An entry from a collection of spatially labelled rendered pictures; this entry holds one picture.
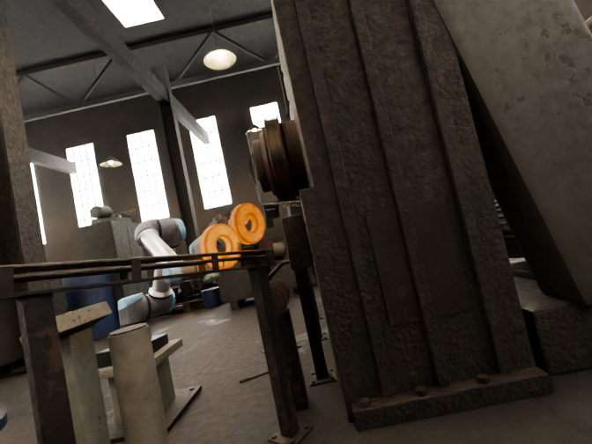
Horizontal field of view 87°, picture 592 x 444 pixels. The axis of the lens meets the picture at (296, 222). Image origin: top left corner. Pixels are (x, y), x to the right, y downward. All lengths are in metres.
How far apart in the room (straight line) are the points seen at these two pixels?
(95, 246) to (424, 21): 4.62
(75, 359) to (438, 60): 1.61
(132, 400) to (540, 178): 1.56
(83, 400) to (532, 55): 1.92
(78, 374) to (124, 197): 12.57
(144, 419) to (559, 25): 1.98
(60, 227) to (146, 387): 13.94
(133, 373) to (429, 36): 1.54
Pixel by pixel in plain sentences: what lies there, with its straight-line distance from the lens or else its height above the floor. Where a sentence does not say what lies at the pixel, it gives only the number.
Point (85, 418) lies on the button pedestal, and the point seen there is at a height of 0.30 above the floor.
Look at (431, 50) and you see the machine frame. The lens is 1.43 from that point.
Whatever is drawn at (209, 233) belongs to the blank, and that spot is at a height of 0.77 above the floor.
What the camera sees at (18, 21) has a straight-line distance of 11.79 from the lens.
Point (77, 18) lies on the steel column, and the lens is 7.08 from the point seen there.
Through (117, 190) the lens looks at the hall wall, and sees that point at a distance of 13.84.
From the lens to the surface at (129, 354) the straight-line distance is 1.16.
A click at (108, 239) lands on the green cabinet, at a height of 1.25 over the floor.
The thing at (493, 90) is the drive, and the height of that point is 1.08.
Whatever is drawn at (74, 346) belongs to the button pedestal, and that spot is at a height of 0.51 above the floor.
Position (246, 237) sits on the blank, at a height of 0.74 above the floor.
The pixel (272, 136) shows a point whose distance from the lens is 1.54.
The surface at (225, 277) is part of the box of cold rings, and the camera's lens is 4.14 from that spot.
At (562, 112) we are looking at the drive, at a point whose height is 0.94.
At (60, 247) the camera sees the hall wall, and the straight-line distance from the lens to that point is 14.97.
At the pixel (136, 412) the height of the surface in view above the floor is 0.28.
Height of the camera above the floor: 0.68
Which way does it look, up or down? 4 degrees up
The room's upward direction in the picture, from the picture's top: 12 degrees counter-clockwise
